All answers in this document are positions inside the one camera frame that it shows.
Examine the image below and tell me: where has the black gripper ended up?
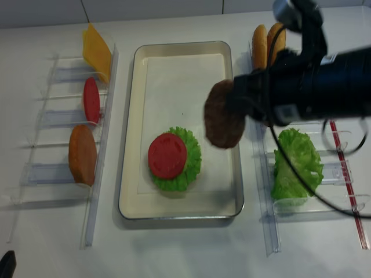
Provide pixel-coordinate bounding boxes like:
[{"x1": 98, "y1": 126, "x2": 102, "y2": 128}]
[{"x1": 225, "y1": 49, "x2": 306, "y2": 126}]

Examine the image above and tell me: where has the brown meat patty front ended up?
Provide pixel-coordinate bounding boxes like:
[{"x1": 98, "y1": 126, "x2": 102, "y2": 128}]
[{"x1": 203, "y1": 79, "x2": 245, "y2": 149}]

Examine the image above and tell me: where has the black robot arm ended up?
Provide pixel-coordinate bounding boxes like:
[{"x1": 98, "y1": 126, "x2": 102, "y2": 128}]
[{"x1": 226, "y1": 1, "x2": 370, "y2": 126}]

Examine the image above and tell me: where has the green lettuce leaf in rack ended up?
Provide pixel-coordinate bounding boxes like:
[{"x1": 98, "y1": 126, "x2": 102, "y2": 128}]
[{"x1": 271, "y1": 128, "x2": 323, "y2": 200}]

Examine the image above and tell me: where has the red tomato slice on tray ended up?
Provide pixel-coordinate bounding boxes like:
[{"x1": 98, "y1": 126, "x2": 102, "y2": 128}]
[{"x1": 148, "y1": 133, "x2": 187, "y2": 180}]

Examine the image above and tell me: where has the green lettuce leaf on tray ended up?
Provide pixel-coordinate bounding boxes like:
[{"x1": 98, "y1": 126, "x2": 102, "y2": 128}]
[{"x1": 150, "y1": 126, "x2": 202, "y2": 192}]

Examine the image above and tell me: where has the red tomato slice in rack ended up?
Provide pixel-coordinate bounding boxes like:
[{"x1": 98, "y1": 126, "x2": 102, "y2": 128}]
[{"x1": 82, "y1": 77, "x2": 100, "y2": 124}]

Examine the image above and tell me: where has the orange cheese slice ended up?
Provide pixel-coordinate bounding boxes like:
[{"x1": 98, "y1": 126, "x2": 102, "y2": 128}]
[{"x1": 83, "y1": 23, "x2": 112, "y2": 84}]

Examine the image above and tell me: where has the yellow cheese slice behind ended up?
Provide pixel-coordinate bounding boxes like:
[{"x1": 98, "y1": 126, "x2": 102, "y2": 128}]
[{"x1": 82, "y1": 30, "x2": 87, "y2": 48}]

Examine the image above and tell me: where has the right burger bun in rack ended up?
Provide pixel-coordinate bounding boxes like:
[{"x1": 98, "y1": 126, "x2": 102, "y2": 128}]
[{"x1": 267, "y1": 23, "x2": 286, "y2": 65}]

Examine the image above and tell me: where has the burger bun in rack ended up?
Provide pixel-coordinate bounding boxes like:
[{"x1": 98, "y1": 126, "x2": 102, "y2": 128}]
[
  {"x1": 252, "y1": 24, "x2": 267, "y2": 70},
  {"x1": 267, "y1": 23, "x2": 286, "y2": 65}
]

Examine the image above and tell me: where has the left burger bun in rack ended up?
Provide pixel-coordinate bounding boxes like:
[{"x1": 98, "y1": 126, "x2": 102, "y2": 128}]
[{"x1": 252, "y1": 24, "x2": 267, "y2": 70}]

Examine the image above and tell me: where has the clear acrylic right rack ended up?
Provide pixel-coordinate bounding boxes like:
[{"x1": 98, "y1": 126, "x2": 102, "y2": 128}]
[{"x1": 248, "y1": 39, "x2": 371, "y2": 257}]

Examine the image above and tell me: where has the clear acrylic rack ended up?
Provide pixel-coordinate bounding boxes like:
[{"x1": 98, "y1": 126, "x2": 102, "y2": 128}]
[
  {"x1": 248, "y1": 39, "x2": 371, "y2": 257},
  {"x1": 1, "y1": 45, "x2": 119, "y2": 248}
]

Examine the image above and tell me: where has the cream metal baking tray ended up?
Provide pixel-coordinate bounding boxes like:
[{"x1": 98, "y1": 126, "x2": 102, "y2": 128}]
[{"x1": 118, "y1": 41, "x2": 244, "y2": 220}]

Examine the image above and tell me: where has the brown bun half left rack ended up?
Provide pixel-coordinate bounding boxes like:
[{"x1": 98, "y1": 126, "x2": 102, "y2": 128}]
[{"x1": 68, "y1": 125, "x2": 97, "y2": 186}]

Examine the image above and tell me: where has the clear acrylic left rack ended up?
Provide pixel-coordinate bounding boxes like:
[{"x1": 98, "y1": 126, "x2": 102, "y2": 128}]
[{"x1": 1, "y1": 45, "x2": 119, "y2": 248}]

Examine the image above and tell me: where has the black object bottom left corner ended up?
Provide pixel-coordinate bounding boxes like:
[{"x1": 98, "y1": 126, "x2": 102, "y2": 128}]
[{"x1": 0, "y1": 250, "x2": 17, "y2": 278}]

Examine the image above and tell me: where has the black cable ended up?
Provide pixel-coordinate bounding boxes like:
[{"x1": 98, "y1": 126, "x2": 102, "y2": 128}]
[{"x1": 262, "y1": 25, "x2": 371, "y2": 219}]

